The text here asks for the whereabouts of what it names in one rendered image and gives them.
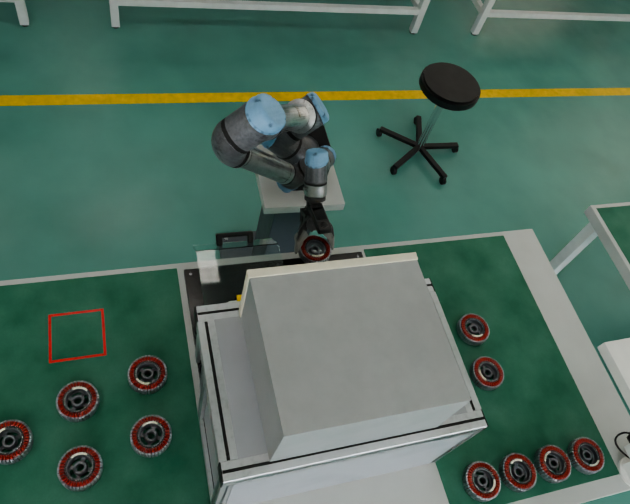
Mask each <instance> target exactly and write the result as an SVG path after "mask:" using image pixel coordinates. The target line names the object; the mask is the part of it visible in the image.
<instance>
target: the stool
mask: <svg viewBox="0 0 630 504"><path fill-rule="evenodd" d="M419 85H420V88H421V90H422V92H423V94H424V95H425V96H426V97H427V98H428V99H429V100H430V101H431V102H432V103H434V104H435V105H436V106H435V108H434V110H433V112H432V114H431V116H430V118H429V120H428V122H427V124H426V126H425V128H424V130H423V132H422V119H421V116H418V115H417V116H416V117H414V124H415V125H416V141H414V140H411V139H409V138H407V137H405V136H402V135H400V134H398V133H396V132H394V131H391V130H389V129H387V128H385V127H383V126H381V127H380V128H377V130H376V135H377V137H381V136H382V133H383V134H385V135H387V136H390V137H392V138H394V139H396V140H398V141H401V142H403V143H405V144H407V145H410V146H412V147H414V148H412V149H411V150H410V151H409V152H408V153H406V154H405V155H404V156H403V157H402V158H400V159H399V160H398V161H397V162H396V163H395V164H393V166H392V167H391V169H390V172H391V174H392V175H396V174H397V169H398V168H400V167H401V166H402V165H403V164H404V163H405V162H407V161H408V160H409V159H410V158H411V157H412V156H414V155H415V154H416V153H417V152H418V151H419V152H420V153H421V154H422V155H423V157H424V158H425V159H426V160H427V161H428V163H429V164H430V165H431V166H432V167H433V169H434V170H435V171H436V172H437V174H438V175H439V176H440V178H439V182H440V184H441V185H445V184H446V178H447V174H446V173H445V172H444V171H443V169H442V168H441V167H440V166H439V165H438V163H437V162H436V161H435V160H434V159H433V157H432V156H431V155H430V154H429V153H428V151H427V150H426V149H452V152H453V153H457V152H458V147H459V145H458V143H457V142H449V143H425V142H426V141H427V139H428V137H429V135H430V133H431V131H432V129H433V127H434V125H435V123H436V121H437V119H438V117H439V115H440V113H441V111H442V109H443V108H444V109H447V110H451V111H464V110H468V109H471V108H472V107H473V106H475V104H476V103H477V101H478V99H479V98H480V94H481V90H480V86H479V84H478V82H477V80H476V79H475V78H474V77H473V76H472V75H471V74H470V73H469V72H468V71H467V70H465V69H463V68H462V67H460V66H457V65H455V64H451V63H445V62H439V63H433V64H430V65H428V66H426V67H425V68H424V69H423V71H422V73H421V75H420V78H419Z"/></svg>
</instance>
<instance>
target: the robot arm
mask: <svg viewBox="0 0 630 504"><path fill-rule="evenodd" d="M328 121H329V114H328V112H327V109H326V107H325V106H324V104H323V102H322V101H321V99H320V98H319V97H318V95H317V94H316V93H314V92H310V93H308V94H306V95H305V96H304V97H302V98H298V99H294V100H292V101H290V102H289V103H288V104H282V105H280V104H279V102H278V101H277V100H276V99H275V98H272V96H270V95H268V94H265V93H261V94H258V95H256V96H254V97H252V98H250V99H249V100H248V102H246V103H245V104H243V105H242V106H241V107H239V108H238V109H237V110H235V111H234V112H232V113H231V114H230V115H228V116H227V117H226V118H224V119H222V120H221V121H220V122H219V123H218V124H217V125H216V126H215V128H214V130H213V133H212V137H211V144H212V149H213V151H214V153H215V155H216V157H217V158H218V159H219V160H220V161H221V162H222V163H224V164H225V165H227V166H229V167H232V168H240V167H241V168H243V169H246V170H248V171H251V172H253V173H256V174H258V175H261V176H263V177H266V178H268V179H271V180H273V181H276V183H277V185H278V187H279V188H280V189H281V190H282V191H283V192H285V193H289V192H291V191H293V190H296V189H297V188H298V187H299V186H301V185H303V184H304V187H303V190H304V194H305V196H304V199H305V200H306V206H305V208H300V223H301V224H300V226H299V228H298V233H296V234H295V235H294V240H295V245H294V252H295V254H297V253H298V252H299V251H300V247H301V246H302V245H303V242H304V240H305V239H307V237H308V234H307V232H306V231H307V229H308V230H310V231H311V232H313V231H315V230H317V233H318V234H323V235H324V236H325V237H327V241H328V242H329V244H330V246H331V249H332V250H333V249H334V229H333V226H332V224H331V223H330V222H329V219H328V217H327V214H326V212H325V210H324V207H323V205H322V203H321V202H324V201H325V200H326V195H327V175H328V170H329V169H330V168H331V166H333V164H334V163H335V160H336V153H335V151H334V149H333V148H331V147H330V146H326V145H324V146H321V147H319V144H318V142H317V141H316V140H315V139H314V138H313V137H311V136H309V135H308V134H310V133H311V132H313V131H314V130H316V129H317V128H319V127H320V126H322V125H324V124H325V123H326V122H328ZM259 144H262V145H263V147H264V148H267V149H268V150H270V151H271V152H272V153H274V154H275V155H277V156H278V157H280V158H281V159H279V158H277V157H275V156H273V155H271V154H269V153H267V152H264V151H262V150H260V149H258V148H256V146H258V145H259ZM305 209H306V210H305Z"/></svg>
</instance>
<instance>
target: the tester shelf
mask: <svg viewBox="0 0 630 504"><path fill-rule="evenodd" d="M425 282H426V284H427V287H428V289H429V292H430V295H431V297H432V300H433V302H434V305H435V307H436V310H437V313H438V315H439V318H440V320H441V323H442V325H443V328H444V331H445V333H446V336H447V338H448V341H449V344H450V346H451V349H452V351H453V354H454V356H455V359H456V362H457V364H458V367H459V369H460V372H461V374H462V377H463V380H464V382H465V385H466V387H467V390H468V392H469V395H470V398H471V401H469V402H468V403H467V404H466V405H464V406H463V407H462V408H461V409H459V410H458V411H457V412H456V413H454V414H453V415H452V416H451V417H449V418H448V419H447V420H446V421H444V422H443V423H442V424H441V425H439V426H438V427H436V428H431V429H426V430H421V431H416V432H412V433H407V434H402V435H397V436H392V437H388V438H383V439H378V440H373V441H368V442H363V443H359V444H354V445H349V446H344V447H339V448H335V449H330V450H325V451H320V452H315V453H311V454H306V455H301V456H296V457H291V458H287V459H282V460H277V461H272V462H270V461H269V456H268V451H267V446H266V441H265V436H264V431H263V426H262V421H261V416H260V411H259V406H258V401H257V396H256V391H255V385H254V380H253V375H252V370H251V365H250V360H249V355H248V350H247V345H246V340H245V335H244V330H243V325H242V320H241V317H240V316H239V306H240V301H237V302H229V303H221V304H212V305H204V306H195V307H194V318H195V325H196V331H197V338H198V344H199V351H200V357H201V364H202V370H203V377H204V383H205V390H206V396H207V403H208V409H209V416H210V423H211V429H212V436H213V442H214V449H215V455H216V462H217V468H218V475H219V481H220V487H221V488H222V487H225V486H230V485H235V484H239V483H244V482H248V481H253V480H258V479H262V478H267V477H272V476H276V475H281V474H285V473H290V472H295V471H299V470H304V469H309V468H313V467H318V466H323V465H327V464H332V463H336V462H341V461H346V460H350V459H355V458H360V457H364V456H369V455H373V454H378V453H383V452H387V451H392V450H397V449H401V448H406V447H411V446H415V445H420V444H424V443H429V442H434V441H438V440H443V439H448V438H452V437H457V436H461V435H466V434H471V433H475V432H481V431H482V430H484V429H485V428H487V427H488V423H487V421H486V418H485V416H484V413H483V411H482V409H481V406H480V403H479V401H478V398H477V396H476V393H475V391H474V388H473V386H472V383H471V381H470V378H469V376H468V373H467V370H466V368H465V365H464V363H463V360H462V358H461V355H460V353H459V350H458V348H457V345H456V343H455V340H454V338H453V335H452V332H451V330H450V327H449V325H448V322H447V320H446V317H445V315H444V312H443V310H442V307H441V305H440V302H439V299H438V297H437V294H436V292H435V289H434V286H433V284H432V281H431V279H430V278H427V279H425Z"/></svg>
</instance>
